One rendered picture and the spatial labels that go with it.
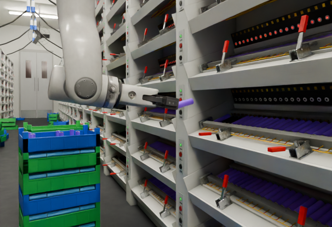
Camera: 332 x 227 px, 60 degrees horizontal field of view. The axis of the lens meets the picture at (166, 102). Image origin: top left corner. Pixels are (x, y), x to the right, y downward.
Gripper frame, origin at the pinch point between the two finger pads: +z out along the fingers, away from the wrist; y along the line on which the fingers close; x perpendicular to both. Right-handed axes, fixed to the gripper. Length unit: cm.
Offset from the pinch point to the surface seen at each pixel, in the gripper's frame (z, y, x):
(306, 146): 16.9, -32.1, 5.7
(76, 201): -13, 50, 44
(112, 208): 12, 83, 58
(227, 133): 16.5, -5.6, 6.1
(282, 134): 18.0, -24.5, 4.1
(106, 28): 3, 153, -58
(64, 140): -22, 49, 20
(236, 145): 14.8, -12.8, 8.5
